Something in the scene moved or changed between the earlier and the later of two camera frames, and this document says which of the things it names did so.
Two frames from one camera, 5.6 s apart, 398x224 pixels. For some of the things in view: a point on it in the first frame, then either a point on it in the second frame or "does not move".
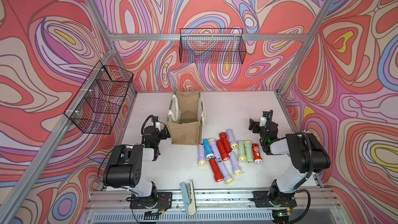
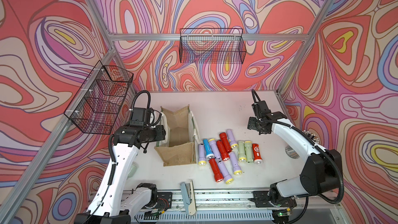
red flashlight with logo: x=257 y=156 does not move
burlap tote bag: x=185 y=117 to x=182 y=134
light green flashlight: x=248 y=151 does not move
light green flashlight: x=242 y=156 does not move
